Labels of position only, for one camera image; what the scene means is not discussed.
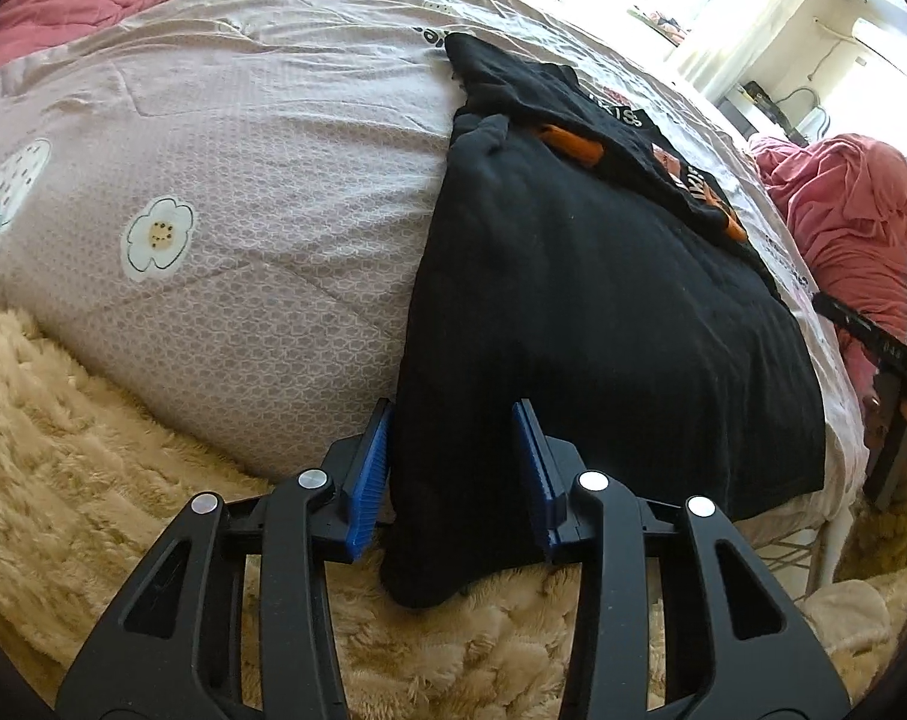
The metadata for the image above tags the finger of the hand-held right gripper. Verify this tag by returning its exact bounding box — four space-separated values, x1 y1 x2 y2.
812 291 907 383

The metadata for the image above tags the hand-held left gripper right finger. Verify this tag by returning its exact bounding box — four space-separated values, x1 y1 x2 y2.
509 399 854 720

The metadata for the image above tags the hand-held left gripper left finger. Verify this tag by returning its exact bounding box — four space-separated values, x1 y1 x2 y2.
54 397 394 720

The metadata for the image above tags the black sweater with orange cuffs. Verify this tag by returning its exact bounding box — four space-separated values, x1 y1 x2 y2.
378 31 828 610

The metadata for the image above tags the pink crumpled cloth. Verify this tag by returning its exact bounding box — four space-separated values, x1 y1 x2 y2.
749 131 907 406

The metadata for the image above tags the white desk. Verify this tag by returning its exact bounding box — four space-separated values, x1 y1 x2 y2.
723 79 833 147

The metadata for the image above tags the cream fluffy blanket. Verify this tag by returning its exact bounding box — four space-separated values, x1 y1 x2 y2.
0 304 907 720

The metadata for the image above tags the floral grey duvet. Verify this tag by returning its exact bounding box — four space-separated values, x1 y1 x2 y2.
0 0 870 541

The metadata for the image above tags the white bed frame post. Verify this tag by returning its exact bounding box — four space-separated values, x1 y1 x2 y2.
802 499 855 593

